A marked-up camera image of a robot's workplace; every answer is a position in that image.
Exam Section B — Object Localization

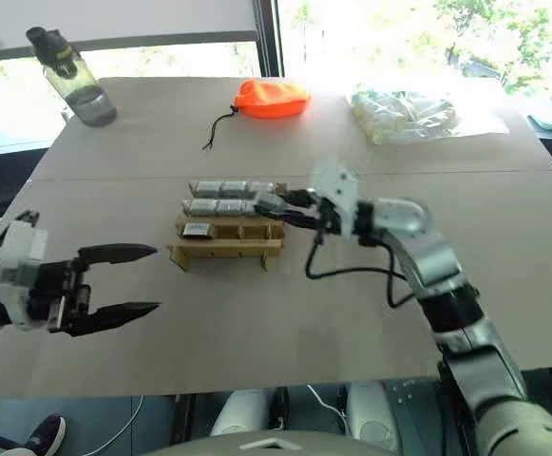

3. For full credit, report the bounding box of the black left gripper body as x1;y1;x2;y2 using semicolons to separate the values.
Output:
26;258;92;334

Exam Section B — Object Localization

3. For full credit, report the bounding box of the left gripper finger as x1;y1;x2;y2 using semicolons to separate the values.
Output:
67;301;163;338
74;242;160;274

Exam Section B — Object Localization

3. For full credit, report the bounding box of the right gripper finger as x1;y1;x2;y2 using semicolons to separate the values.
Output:
281;188;323;207
265;210;324;233

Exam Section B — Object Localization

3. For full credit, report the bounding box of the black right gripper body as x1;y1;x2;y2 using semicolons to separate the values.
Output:
313;196;344;236

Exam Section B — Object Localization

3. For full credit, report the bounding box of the wooden battery holder tray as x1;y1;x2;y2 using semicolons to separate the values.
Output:
165;179;288;274

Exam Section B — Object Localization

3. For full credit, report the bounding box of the clear plastic bag of items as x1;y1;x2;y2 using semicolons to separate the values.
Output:
345;86;510;146

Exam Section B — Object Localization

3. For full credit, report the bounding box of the dark sneaker with white sole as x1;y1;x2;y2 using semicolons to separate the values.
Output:
20;413;68;456

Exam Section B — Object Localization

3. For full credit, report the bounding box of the white rounded robot leg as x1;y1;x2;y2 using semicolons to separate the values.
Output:
345;381;401;453
208;389;271;439

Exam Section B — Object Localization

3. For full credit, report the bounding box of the clear bottle with black cap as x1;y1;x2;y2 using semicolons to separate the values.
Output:
24;26;118;128

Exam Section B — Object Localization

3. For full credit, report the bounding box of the grey robot torso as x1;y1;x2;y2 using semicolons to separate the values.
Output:
150;428;403;456

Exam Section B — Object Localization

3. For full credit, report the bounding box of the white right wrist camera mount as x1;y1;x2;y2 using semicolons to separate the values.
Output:
310;162;361;238

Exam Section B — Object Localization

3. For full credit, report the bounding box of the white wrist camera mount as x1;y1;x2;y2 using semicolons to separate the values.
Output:
310;162;361;238
0;211;51;333

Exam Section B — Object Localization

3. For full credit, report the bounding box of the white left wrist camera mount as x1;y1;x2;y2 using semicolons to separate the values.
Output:
0;211;51;333

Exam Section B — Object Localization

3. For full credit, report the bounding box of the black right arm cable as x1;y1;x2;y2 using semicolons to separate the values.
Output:
304;226;423;311

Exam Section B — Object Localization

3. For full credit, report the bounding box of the orange drawstring pouch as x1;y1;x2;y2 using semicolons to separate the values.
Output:
200;78;312;153

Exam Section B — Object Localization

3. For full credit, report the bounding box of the white cable under table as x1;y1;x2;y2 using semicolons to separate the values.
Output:
303;383;349;421
107;392;146;448

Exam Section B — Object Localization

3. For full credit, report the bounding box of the black window frame post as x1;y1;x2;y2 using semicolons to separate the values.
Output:
254;0;287;78

